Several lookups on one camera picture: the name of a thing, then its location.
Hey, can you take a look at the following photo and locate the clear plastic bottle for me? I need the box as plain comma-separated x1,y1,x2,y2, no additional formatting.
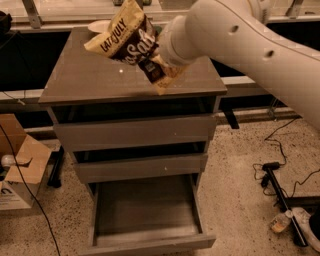
270,210,293,233

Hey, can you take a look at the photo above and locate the black cable left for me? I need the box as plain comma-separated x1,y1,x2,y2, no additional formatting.
0,125,61,256

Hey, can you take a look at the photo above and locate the black power cable right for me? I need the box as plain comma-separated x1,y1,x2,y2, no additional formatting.
251,116,320,198

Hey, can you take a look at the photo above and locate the grey open bottom drawer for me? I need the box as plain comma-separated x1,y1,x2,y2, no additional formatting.
80,174,215,256

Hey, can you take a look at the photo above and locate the black metal stand leg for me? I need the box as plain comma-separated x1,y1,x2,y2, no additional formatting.
262,162,308,247

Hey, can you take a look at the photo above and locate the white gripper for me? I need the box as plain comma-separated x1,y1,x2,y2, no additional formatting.
159,15,197,67

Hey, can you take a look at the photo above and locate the grey top drawer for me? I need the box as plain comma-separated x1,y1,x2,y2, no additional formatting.
54,115,216,152

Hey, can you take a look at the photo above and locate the grey drawer cabinet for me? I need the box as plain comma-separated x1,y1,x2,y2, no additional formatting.
37,26,228,256

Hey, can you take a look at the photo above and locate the white shoe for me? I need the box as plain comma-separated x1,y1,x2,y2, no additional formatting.
292,207,320,252

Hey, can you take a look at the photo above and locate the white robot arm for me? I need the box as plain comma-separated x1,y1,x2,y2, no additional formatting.
159,0,320,129

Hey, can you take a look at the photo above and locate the brown cardboard box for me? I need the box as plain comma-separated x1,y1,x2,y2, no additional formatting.
0,114,51,210

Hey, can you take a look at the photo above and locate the brown chip bag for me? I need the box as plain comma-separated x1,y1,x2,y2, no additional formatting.
84,0,186,95

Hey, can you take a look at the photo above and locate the white bowl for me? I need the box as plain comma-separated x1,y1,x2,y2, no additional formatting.
87,20,111,33

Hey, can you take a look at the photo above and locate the grey middle drawer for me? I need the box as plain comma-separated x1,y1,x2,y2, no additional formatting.
75,153,208,183

